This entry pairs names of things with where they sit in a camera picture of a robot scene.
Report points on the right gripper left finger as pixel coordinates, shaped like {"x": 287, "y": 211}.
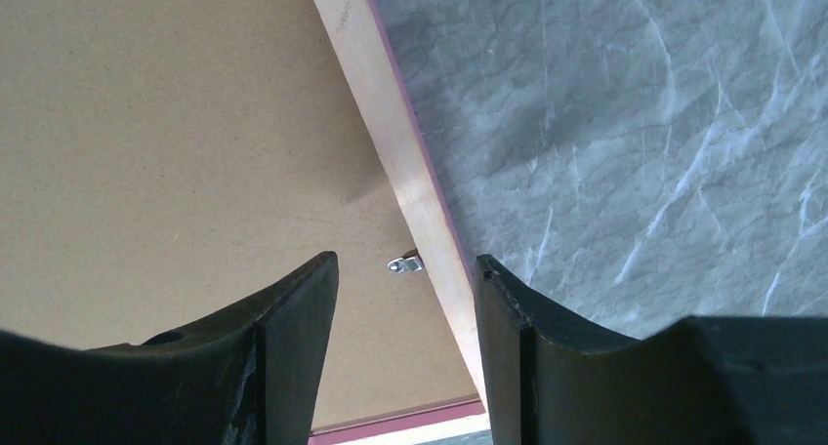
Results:
{"x": 248, "y": 373}

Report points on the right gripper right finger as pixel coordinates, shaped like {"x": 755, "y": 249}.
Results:
{"x": 555, "y": 377}

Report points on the brown backing board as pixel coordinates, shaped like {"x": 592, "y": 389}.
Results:
{"x": 162, "y": 159}

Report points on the pink picture frame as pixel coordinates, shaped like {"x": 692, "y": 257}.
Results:
{"x": 363, "y": 49}

